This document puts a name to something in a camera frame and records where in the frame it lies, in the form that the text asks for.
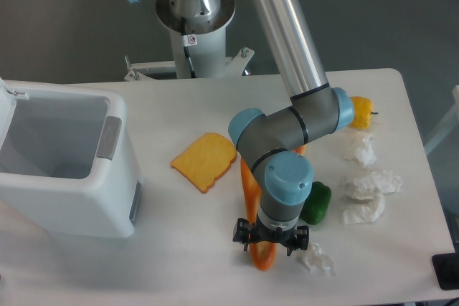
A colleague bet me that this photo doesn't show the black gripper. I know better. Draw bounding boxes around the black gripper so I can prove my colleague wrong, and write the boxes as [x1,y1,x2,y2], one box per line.
[232,218,309,257]

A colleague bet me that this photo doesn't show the long orange baguette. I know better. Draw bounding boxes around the long orange baguette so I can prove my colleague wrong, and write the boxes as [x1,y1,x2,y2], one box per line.
[240,159,277,271]

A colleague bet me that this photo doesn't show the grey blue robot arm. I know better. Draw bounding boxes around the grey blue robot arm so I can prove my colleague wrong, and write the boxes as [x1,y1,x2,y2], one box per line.
[128,0,354,252]

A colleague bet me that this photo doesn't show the crumpled white tissue lower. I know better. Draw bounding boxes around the crumpled white tissue lower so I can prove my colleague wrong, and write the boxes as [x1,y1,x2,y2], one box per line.
[299,242,335,275]

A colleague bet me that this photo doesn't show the crumpled white tissue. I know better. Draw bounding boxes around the crumpled white tissue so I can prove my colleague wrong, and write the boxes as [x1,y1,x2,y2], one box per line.
[299,242,335,275]
[341,170,403,225]
[344,133,377,170]

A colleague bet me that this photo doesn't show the green bell pepper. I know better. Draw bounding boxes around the green bell pepper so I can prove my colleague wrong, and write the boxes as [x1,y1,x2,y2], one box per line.
[300,181,331,225]

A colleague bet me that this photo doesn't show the orange braided bun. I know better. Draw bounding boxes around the orange braided bun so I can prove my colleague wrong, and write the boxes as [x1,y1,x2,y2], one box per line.
[293,145,307,156]

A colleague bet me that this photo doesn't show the yellow toast slice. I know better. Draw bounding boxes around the yellow toast slice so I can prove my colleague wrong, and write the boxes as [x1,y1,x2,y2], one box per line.
[170,133,237,193]

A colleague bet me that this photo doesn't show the crumpled white tissue middle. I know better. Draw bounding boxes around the crumpled white tissue middle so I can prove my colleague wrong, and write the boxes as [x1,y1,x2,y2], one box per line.
[341,170,403,225]

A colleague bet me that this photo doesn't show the crumpled white tissue upper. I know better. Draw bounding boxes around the crumpled white tissue upper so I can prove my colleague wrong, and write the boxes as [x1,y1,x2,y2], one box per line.
[344,133,377,170]

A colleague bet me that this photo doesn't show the yellow bell pepper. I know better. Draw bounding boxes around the yellow bell pepper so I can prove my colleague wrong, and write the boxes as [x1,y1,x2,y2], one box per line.
[349,96,378,130]

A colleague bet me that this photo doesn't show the black device at edge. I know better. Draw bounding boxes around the black device at edge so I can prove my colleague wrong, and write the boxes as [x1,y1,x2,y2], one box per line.
[432,253,458,290]

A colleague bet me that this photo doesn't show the white furniture at right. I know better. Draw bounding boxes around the white furniture at right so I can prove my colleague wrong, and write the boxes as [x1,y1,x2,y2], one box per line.
[424,85,458,156]

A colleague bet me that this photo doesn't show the white plastic bin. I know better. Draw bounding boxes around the white plastic bin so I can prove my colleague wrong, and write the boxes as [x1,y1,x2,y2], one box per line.
[1,81,142,238]

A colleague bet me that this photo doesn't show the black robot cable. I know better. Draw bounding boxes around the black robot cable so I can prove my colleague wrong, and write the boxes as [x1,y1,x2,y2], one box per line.
[180,17,197,79]

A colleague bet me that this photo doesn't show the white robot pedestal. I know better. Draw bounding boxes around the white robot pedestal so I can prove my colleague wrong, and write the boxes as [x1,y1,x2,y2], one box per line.
[156,0,235,79]

